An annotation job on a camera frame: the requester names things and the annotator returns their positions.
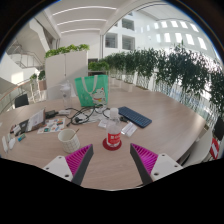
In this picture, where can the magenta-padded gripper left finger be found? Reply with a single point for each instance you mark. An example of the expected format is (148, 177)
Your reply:
(63, 166)

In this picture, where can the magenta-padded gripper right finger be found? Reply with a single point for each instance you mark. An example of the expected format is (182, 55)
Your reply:
(161, 165)

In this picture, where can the clear red-labelled water bottle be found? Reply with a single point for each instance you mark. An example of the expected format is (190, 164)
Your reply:
(114, 135)

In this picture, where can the white grid-patterned mug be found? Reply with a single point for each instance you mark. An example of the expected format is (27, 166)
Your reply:
(70, 143)

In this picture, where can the thin wooden stirring stick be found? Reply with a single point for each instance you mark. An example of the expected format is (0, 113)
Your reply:
(75, 133)

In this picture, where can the colourful sticker sheet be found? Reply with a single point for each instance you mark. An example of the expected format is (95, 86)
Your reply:
(51, 126)

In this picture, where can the white packet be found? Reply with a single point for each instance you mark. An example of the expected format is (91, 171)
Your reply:
(103, 123)
(129, 129)

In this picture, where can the small blue-green tube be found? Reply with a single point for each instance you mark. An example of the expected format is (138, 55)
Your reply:
(21, 137)

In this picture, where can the small black case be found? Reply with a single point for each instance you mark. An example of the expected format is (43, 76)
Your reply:
(51, 114)

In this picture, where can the white power adapter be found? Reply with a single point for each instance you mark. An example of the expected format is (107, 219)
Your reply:
(64, 112)

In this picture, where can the dark blue keyboard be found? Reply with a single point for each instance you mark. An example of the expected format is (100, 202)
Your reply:
(135, 116)

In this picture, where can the white card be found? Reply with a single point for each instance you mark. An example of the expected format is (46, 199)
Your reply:
(16, 128)

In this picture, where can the white power strip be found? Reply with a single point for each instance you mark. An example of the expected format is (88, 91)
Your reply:
(4, 144)

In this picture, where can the tall clear drinking bottle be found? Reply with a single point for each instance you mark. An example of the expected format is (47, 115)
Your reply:
(66, 96)

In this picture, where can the black office chair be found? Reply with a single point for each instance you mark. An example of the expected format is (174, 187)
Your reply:
(21, 100)

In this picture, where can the green cat-print tote bag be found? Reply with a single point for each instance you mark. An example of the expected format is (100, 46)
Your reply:
(90, 91)

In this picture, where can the white cabinet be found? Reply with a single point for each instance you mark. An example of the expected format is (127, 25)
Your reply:
(66, 75)

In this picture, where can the row of tall green plants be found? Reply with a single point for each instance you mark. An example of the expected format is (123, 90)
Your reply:
(180, 73)

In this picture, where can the small potted green plants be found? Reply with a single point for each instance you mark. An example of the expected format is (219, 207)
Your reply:
(38, 76)

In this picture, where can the green plants in brown planter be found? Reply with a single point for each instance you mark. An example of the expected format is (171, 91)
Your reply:
(98, 65)

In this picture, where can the green plants atop cabinet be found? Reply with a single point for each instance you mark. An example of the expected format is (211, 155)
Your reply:
(66, 50)

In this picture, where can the ceiling light strips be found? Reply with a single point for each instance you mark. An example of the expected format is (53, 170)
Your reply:
(86, 20)

